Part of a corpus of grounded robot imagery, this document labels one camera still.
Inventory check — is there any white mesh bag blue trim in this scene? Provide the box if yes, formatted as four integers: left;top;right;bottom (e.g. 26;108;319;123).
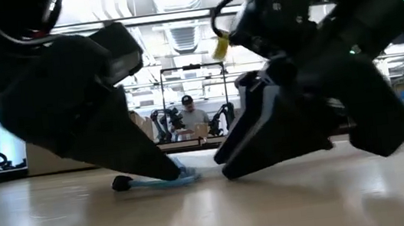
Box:
108;146;237;197

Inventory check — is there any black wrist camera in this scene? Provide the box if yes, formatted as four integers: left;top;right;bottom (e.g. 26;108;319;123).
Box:
225;0;322;64
87;18;148;89

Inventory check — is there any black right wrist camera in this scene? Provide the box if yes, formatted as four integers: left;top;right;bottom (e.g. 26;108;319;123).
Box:
225;0;322;64

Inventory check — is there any background cardboard box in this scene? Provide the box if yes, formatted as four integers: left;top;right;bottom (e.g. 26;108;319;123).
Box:
127;106;157;145

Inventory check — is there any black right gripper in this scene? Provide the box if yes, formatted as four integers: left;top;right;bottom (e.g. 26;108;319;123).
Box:
202;0;404;182

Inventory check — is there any person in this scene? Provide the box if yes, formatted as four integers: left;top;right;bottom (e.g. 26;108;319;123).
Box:
178;92;213;142

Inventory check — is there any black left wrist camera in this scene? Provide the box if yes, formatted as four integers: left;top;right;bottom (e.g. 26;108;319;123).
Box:
87;18;148;89

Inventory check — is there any linear ceiling light strip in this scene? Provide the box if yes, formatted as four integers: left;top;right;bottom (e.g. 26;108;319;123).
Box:
48;2;243;37

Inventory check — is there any yellow cable tag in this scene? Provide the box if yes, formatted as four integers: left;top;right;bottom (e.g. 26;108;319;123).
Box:
209;31;234;63

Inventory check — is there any ribbed ventilation duct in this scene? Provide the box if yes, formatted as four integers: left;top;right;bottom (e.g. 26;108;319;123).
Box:
167;22;204;56

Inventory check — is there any black background station frame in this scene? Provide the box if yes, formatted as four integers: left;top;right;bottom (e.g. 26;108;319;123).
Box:
158;59;234;145

